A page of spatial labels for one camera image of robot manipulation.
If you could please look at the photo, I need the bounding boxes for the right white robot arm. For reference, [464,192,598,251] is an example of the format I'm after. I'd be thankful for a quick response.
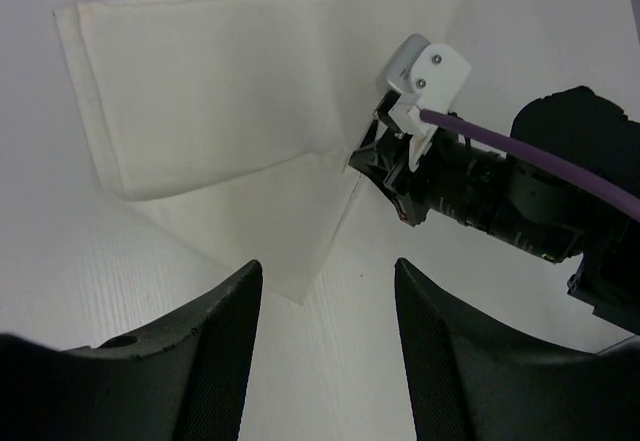
[349,86,639,333]

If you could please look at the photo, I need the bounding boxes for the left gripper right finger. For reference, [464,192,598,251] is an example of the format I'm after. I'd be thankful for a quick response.
[394,258,639,440]

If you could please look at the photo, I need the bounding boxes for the white cloth napkin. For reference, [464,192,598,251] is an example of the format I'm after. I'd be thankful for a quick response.
[54,0,463,303]

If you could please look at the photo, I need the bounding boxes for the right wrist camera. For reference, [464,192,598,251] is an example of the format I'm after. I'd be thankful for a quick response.
[374,34,471,172]

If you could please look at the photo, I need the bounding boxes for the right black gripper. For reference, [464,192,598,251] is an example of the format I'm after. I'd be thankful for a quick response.
[348,119,510,234]

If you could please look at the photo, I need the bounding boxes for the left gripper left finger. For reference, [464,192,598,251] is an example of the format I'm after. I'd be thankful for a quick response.
[1,261,263,440]

